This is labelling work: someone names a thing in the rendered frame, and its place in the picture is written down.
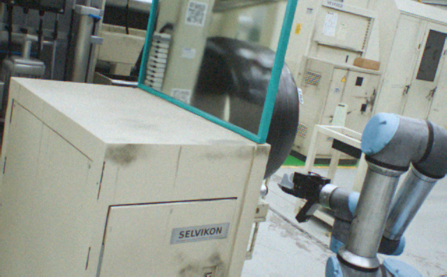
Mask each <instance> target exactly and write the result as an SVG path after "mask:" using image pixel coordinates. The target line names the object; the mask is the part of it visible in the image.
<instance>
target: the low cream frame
mask: <svg viewBox="0 0 447 277"><path fill-rule="evenodd" d="M321 133H323V134H325V135H328V136H330V137H333V138H334V140H333V143H332V148H334V151H333V155H332V159H331V162H330V167H329V170H328V175H327V178H329V179H331V182H330V184H332V185H333V181H334V179H335V174H336V171H337V166H338V160H339V155H340V153H341V152H342V153H345V154H347V155H350V156H352V157H354V158H357V159H360V164H359V167H358V171H357V175H356V180H355V182H354V185H353V190H352V191H357V192H359V193H360V192H361V190H362V183H363V180H364V178H365V173H366V170H367V164H366V162H365V160H364V156H365V155H364V153H363V152H362V151H361V146H360V144H361V142H360V141H358V140H361V135H362V134H361V133H358V132H355V131H354V130H351V129H348V128H345V127H343V126H326V125H318V124H314V133H313V136H312V141H311V144H310V147H309V152H308V155H307V161H306V164H305V168H304V172H303V173H305V174H308V171H310V172H311V171H312V168H313V165H314V158H315V155H316V150H317V146H318V142H319V139H320V135H321ZM345 134H346V135H349V136H351V137H354V138H356V139H358V140H355V139H353V138H350V137H347V136H345ZM306 202H307V200H306V199H301V198H298V197H297V200H296V203H295V208H294V211H293V212H294V213H295V214H297V213H298V212H299V211H300V210H301V208H302V207H303V206H304V205H305V203H306ZM335 214H336V211H333V210H331V209H328V208H325V207H322V206H321V205H320V206H319V207H318V209H317V210H316V211H315V212H314V215H315V216H317V217H318V218H320V219H321V220H324V221H325V222H327V223H328V224H330V225H332V226H333V224H334V220H335Z"/></svg>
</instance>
